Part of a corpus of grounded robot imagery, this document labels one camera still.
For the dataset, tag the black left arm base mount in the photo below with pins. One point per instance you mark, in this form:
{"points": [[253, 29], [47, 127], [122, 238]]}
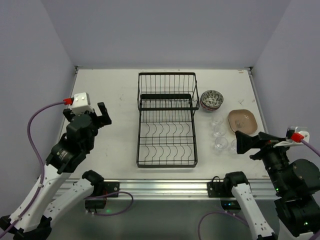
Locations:
{"points": [[102, 188]]}

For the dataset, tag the black floral patterned bowl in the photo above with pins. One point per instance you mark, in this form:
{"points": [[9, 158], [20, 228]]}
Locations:
{"points": [[212, 98]]}

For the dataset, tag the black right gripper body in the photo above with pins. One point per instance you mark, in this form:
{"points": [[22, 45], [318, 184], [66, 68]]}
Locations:
{"points": [[261, 145]]}

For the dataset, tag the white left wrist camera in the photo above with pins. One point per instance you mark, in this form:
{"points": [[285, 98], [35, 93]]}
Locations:
{"points": [[81, 104]]}

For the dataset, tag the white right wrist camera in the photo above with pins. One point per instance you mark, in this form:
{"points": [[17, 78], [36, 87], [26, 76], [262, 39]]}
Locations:
{"points": [[295, 136]]}

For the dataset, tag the aluminium mounting rail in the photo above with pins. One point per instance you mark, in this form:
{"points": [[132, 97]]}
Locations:
{"points": [[194, 189]]}

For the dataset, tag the clear drinking glass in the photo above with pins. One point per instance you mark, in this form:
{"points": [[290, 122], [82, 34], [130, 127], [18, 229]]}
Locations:
{"points": [[216, 119], [219, 130], [221, 144], [233, 147]]}

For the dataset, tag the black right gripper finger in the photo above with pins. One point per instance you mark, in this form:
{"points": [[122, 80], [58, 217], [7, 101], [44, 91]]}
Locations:
{"points": [[245, 142], [265, 138]]}

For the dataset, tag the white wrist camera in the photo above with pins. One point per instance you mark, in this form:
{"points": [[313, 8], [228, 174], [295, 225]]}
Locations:
{"points": [[295, 136], [81, 104]]}

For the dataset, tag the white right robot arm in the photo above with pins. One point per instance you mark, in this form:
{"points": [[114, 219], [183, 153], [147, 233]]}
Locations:
{"points": [[294, 183]]}

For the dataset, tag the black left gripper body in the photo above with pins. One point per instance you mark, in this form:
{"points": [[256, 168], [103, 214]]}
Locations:
{"points": [[99, 119]]}

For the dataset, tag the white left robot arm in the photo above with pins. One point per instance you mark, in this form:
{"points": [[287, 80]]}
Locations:
{"points": [[34, 218]]}

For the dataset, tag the brown textured bowl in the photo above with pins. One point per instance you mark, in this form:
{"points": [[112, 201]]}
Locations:
{"points": [[242, 120]]}

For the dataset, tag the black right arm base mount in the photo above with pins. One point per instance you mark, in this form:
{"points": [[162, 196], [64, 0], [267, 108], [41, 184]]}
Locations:
{"points": [[216, 189]]}

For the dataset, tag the black wire dish rack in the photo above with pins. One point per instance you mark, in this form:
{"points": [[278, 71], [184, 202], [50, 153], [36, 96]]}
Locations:
{"points": [[167, 103]]}

